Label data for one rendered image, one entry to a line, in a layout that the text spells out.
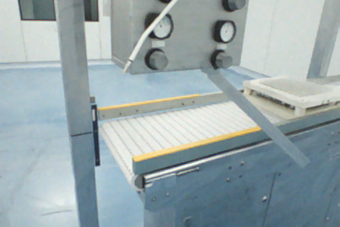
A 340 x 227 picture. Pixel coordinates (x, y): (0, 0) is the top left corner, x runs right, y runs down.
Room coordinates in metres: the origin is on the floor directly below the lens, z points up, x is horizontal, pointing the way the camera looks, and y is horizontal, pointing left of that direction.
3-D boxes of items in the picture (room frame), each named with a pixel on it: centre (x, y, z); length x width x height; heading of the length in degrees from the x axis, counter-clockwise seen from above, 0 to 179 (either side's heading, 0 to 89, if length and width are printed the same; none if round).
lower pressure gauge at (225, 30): (0.44, -0.09, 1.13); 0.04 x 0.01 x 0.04; 119
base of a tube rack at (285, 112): (0.84, -0.44, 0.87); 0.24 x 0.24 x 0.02; 29
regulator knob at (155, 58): (0.38, 0.02, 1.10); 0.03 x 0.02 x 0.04; 119
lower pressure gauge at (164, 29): (0.38, 0.01, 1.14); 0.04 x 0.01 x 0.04; 119
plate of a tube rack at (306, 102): (0.84, -0.44, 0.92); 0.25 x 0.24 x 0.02; 29
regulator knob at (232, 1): (0.44, -0.10, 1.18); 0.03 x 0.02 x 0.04; 119
